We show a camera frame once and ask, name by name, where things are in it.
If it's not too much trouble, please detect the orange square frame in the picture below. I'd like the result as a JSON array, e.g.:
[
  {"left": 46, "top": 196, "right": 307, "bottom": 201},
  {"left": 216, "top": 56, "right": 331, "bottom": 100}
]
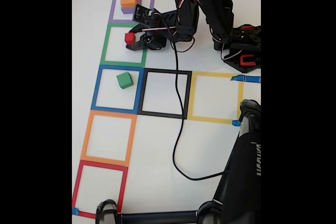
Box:
[{"left": 80, "top": 110, "right": 138, "bottom": 167}]

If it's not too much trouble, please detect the blue tape strip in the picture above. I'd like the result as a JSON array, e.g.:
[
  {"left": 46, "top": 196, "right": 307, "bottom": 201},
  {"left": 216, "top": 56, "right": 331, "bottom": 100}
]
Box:
[{"left": 230, "top": 75, "right": 261, "bottom": 83}]

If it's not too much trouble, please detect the purple square frame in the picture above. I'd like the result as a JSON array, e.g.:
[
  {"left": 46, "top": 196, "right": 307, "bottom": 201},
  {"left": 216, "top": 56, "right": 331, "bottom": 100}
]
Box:
[{"left": 108, "top": 0, "right": 156, "bottom": 25}]

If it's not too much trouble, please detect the green cube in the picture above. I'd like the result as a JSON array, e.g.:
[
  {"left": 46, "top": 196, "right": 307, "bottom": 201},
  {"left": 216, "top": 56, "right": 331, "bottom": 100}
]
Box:
[{"left": 117, "top": 71, "right": 133, "bottom": 90}]

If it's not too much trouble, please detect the yellow square frame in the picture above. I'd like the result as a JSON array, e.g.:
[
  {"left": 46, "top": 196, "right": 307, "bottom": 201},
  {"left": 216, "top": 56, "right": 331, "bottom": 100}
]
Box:
[{"left": 187, "top": 71, "right": 244, "bottom": 125}]

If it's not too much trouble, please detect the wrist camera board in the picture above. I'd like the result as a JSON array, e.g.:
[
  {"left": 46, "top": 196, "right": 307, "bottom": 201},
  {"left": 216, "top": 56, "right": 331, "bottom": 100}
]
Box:
[{"left": 132, "top": 3, "right": 155, "bottom": 25}]

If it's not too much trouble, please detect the black cable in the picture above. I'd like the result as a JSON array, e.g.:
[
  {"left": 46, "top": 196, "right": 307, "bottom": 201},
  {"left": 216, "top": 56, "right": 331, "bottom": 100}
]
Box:
[{"left": 157, "top": 14, "right": 230, "bottom": 182}]

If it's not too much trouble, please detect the blue square frame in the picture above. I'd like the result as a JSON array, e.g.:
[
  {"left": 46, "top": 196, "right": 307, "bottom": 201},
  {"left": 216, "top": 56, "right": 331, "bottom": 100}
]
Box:
[{"left": 90, "top": 65, "right": 145, "bottom": 114}]

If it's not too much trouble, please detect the black tripod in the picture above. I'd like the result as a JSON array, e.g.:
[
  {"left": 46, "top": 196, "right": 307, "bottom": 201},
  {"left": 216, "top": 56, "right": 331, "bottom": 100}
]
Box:
[{"left": 95, "top": 99, "right": 261, "bottom": 224}]

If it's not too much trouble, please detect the black square frame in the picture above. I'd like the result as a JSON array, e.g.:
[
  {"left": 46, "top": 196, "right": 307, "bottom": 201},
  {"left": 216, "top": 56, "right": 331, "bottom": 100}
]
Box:
[{"left": 136, "top": 68, "right": 193, "bottom": 120}]

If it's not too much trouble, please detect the large purple cube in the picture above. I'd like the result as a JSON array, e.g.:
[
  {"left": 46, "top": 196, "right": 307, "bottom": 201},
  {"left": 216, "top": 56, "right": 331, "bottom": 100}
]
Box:
[{"left": 121, "top": 0, "right": 142, "bottom": 14}]

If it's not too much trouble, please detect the red square frame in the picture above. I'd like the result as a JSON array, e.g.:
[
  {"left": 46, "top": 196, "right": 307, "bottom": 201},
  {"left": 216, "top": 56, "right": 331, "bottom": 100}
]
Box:
[{"left": 72, "top": 159, "right": 129, "bottom": 219}]

